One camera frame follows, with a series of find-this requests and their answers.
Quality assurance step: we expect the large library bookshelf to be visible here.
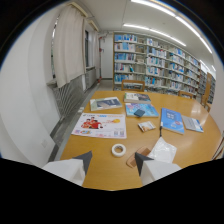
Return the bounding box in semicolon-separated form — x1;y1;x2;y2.
112;31;203;98

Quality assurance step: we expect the small snack packet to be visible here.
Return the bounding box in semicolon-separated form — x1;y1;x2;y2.
137;121;157;133

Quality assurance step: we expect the white curtain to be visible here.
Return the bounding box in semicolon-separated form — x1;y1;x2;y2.
52;4;86;89

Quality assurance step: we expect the light blue white booklet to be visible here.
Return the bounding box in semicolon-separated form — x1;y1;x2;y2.
181;115;205;134

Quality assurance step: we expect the small dark blue box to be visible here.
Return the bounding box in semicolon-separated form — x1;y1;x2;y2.
133;108;147;118

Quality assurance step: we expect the colourful blue magazine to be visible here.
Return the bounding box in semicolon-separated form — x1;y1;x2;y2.
124;102;160;118

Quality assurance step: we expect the brown wooden comb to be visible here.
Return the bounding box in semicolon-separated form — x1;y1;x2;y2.
125;146;152;169

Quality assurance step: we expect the white tape roll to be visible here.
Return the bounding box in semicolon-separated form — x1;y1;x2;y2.
111;143;127;158

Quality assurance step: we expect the blue book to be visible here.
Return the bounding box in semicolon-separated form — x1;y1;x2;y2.
160;107;186;136

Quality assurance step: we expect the grey wall radiator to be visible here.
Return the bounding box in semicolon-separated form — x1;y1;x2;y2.
50;75;87;118

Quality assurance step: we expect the clear plastic mask packaging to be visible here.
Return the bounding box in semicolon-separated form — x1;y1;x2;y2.
147;136;178;164

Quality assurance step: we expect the white advertising poster sheet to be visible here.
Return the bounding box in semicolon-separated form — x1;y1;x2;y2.
71;112;128;140

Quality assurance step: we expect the dark cover book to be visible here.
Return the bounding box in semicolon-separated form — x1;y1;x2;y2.
123;92;152;104

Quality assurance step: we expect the wooden bookshelf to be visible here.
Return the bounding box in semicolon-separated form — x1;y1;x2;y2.
199;69;217;105

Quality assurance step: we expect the grey green book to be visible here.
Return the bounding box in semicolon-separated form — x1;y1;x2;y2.
89;96;123;112

